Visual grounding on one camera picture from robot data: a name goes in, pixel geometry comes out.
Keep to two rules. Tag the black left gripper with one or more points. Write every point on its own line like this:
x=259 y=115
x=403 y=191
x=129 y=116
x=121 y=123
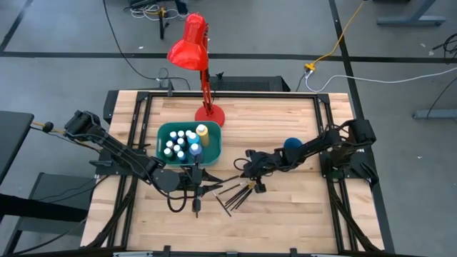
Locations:
x=193 y=180

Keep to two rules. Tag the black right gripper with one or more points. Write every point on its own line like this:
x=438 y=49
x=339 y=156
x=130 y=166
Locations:
x=257 y=166

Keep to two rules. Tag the black paintbrush gold ferrule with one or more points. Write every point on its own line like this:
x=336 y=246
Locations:
x=240 y=195
x=240 y=198
x=245 y=201
x=232 y=188

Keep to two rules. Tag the large violet-blue paint bottle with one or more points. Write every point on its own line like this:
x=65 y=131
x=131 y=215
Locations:
x=195 y=150

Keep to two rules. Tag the large turquoise paint bottle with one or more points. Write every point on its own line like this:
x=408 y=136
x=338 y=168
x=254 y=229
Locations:
x=193 y=138

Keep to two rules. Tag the small turquoise paint bottle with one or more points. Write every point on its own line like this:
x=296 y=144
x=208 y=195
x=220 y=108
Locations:
x=176 y=148

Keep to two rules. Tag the yellow paint bottle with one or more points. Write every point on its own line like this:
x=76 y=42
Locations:
x=202 y=135

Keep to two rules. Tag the small teal paint bottle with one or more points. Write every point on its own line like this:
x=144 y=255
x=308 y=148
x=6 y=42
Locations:
x=181 y=141

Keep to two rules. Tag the small green paint bottle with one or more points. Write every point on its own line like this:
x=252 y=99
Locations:
x=168 y=152

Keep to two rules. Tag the small light blue paint bottle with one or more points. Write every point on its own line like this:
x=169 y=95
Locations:
x=188 y=132

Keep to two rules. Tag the small dark red paint bottle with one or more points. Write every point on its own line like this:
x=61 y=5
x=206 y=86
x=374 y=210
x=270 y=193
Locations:
x=170 y=144

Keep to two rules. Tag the blue plastic cup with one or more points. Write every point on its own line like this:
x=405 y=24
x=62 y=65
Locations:
x=292 y=142

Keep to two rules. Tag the small black paint bottle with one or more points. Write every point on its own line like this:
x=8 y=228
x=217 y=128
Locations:
x=181 y=133

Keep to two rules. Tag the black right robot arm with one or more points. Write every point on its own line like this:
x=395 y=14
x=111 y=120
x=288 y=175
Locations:
x=321 y=142

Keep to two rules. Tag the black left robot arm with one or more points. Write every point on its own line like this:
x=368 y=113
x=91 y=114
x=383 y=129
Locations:
x=118 y=153

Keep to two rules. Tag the teal plastic bin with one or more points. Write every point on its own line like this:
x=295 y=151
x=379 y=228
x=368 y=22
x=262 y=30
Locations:
x=212 y=153

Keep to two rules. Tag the black box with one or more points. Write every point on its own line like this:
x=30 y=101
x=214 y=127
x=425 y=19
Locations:
x=250 y=84

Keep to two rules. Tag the red desk lamp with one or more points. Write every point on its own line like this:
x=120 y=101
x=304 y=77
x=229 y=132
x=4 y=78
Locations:
x=189 y=46

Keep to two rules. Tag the grey platform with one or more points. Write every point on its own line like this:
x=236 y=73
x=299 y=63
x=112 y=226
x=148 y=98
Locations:
x=53 y=185

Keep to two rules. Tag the black bar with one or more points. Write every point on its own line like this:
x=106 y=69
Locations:
x=43 y=208

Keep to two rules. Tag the person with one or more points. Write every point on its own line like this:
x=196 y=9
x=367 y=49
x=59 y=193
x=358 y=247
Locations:
x=181 y=6

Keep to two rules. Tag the grey table foot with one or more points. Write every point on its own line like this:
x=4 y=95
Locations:
x=433 y=114

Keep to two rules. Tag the black desk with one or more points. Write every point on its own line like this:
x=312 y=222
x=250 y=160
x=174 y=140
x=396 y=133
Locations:
x=12 y=139

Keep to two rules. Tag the grey table leg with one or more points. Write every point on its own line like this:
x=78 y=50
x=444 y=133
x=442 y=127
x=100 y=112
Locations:
x=410 y=19

